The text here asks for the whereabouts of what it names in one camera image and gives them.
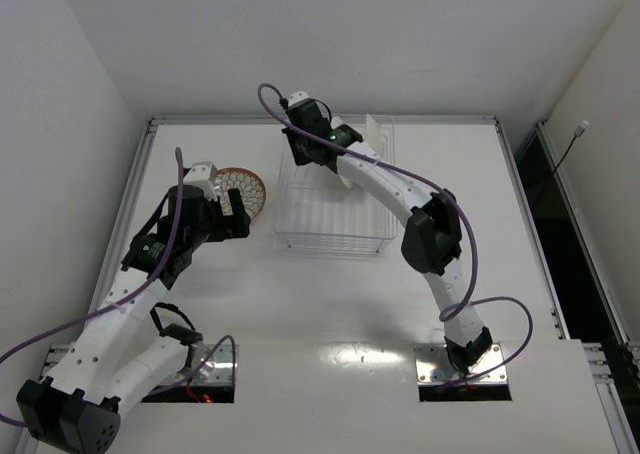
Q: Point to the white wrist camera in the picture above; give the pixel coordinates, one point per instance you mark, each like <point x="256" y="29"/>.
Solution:
<point x="297" y="97"/>
<point x="199" y="181"/>

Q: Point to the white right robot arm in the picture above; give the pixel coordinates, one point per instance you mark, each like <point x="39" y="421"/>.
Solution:
<point x="433" y="225"/>

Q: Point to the metal base plate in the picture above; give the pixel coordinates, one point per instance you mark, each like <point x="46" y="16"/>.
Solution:
<point x="433" y="367"/>
<point x="219" y="368"/>

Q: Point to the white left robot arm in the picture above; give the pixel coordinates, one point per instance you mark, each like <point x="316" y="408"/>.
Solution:
<point x="79" y="404"/>

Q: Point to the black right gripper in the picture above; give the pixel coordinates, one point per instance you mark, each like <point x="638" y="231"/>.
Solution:
<point x="298" y="150"/>

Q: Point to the sunburst pattern plate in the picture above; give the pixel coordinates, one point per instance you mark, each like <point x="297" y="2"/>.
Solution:
<point x="338" y="121"/>

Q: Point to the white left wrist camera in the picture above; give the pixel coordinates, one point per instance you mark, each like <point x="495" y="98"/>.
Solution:
<point x="199" y="181"/>

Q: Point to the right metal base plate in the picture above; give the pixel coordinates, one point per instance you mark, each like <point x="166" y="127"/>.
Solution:
<point x="433" y="367"/>

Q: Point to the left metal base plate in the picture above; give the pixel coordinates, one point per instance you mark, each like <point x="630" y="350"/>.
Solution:
<point x="219" y="368"/>

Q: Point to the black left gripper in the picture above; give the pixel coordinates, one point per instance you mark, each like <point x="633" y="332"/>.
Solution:
<point x="228" y="219"/>

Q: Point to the white wire dish rack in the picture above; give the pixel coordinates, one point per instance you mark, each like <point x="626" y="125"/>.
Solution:
<point x="317" y="212"/>

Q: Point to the large flower pattern plate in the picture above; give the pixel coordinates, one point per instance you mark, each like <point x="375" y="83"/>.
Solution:
<point x="375" y="137"/>

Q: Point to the small flower pattern plate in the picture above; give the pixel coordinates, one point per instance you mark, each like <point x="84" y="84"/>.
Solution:
<point x="251" y="187"/>

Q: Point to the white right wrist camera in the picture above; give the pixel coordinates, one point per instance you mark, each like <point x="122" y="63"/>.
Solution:
<point x="297" y="97"/>

